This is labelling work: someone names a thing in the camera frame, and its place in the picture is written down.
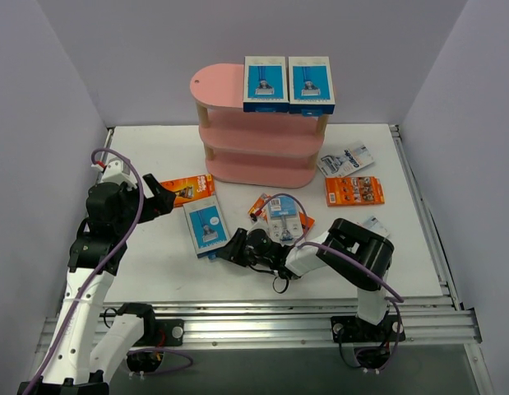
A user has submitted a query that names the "blue Harry's box front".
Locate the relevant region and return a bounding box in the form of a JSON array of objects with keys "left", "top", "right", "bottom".
[{"left": 243, "top": 56, "right": 289, "bottom": 113}]

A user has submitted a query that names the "blue Harry's razor box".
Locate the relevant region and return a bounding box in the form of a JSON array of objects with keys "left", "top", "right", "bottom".
[{"left": 288, "top": 56, "right": 335, "bottom": 117}]

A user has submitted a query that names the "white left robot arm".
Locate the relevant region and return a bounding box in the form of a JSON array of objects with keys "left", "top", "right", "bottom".
[{"left": 18, "top": 174, "right": 175, "bottom": 394}]

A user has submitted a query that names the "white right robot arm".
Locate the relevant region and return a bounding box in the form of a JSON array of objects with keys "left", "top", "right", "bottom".
[{"left": 216, "top": 218, "right": 405, "bottom": 343}]

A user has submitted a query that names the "pink three-tier shelf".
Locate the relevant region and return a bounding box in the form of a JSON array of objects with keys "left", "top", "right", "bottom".
[{"left": 190, "top": 63, "right": 329, "bottom": 188}]

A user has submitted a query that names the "orange Gillette Fusion box left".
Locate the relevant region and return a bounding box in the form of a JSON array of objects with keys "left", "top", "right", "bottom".
[{"left": 160, "top": 174, "right": 215, "bottom": 208}]

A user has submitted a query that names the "clear blister razor pack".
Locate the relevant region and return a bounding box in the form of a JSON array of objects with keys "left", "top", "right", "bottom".
[{"left": 265, "top": 196, "right": 303, "bottom": 244}]

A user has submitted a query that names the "orange Gillette box centre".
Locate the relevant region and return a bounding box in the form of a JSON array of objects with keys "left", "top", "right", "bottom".
[{"left": 248, "top": 193, "right": 315, "bottom": 235}]

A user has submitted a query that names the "white Gillette pack lower right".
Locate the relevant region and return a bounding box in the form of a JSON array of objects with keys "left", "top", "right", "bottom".
[{"left": 361, "top": 216, "right": 391, "bottom": 238}]

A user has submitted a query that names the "white gillette pack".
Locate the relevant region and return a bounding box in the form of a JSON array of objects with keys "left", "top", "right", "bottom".
[
  {"left": 317, "top": 141, "right": 374, "bottom": 178},
  {"left": 361, "top": 216, "right": 391, "bottom": 238}
]

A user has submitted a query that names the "white Gillette pack upper right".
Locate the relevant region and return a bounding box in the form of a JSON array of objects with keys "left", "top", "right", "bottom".
[{"left": 317, "top": 141, "right": 374, "bottom": 178}]

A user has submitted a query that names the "orange razor cartridge box right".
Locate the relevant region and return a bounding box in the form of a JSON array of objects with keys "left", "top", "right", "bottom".
[{"left": 325, "top": 176, "right": 385, "bottom": 207}]

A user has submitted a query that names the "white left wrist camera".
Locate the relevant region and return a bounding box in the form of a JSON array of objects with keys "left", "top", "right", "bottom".
[{"left": 91, "top": 158, "right": 132, "bottom": 185}]

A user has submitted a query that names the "aluminium front rail frame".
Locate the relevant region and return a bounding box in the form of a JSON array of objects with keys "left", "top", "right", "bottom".
[{"left": 104, "top": 124, "right": 481, "bottom": 349}]

